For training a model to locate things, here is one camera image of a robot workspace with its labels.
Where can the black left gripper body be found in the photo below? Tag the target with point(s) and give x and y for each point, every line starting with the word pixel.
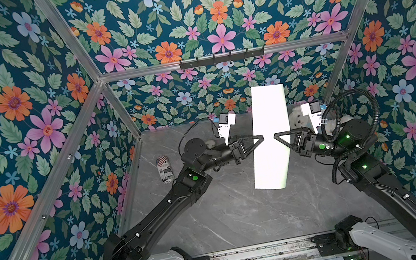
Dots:
pixel 236 150

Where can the aluminium front rail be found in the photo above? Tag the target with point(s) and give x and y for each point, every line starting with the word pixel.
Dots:
pixel 296 248

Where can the white teddy bear blue hoodie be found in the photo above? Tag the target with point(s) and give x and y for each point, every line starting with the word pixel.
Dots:
pixel 303 116

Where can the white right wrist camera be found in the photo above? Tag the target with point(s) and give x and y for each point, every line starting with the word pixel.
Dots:
pixel 314 110

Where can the striped drink can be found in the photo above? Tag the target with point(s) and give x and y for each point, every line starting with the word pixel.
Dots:
pixel 164 169

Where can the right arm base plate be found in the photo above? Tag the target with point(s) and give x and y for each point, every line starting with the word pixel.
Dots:
pixel 334 243

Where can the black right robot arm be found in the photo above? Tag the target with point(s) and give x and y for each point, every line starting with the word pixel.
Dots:
pixel 368 175

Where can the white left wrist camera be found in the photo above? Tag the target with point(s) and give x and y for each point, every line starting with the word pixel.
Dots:
pixel 225 122

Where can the black hook rail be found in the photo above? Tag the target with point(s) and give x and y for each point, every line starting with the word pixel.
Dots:
pixel 221 58

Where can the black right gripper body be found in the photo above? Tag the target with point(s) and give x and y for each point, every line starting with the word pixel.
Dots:
pixel 301 143

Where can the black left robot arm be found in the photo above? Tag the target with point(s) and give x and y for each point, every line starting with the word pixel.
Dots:
pixel 190 185

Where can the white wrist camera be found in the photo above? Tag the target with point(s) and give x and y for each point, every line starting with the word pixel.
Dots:
pixel 314 110
pixel 225 122

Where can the light green rectangular paper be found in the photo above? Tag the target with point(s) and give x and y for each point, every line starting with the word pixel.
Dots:
pixel 271 157

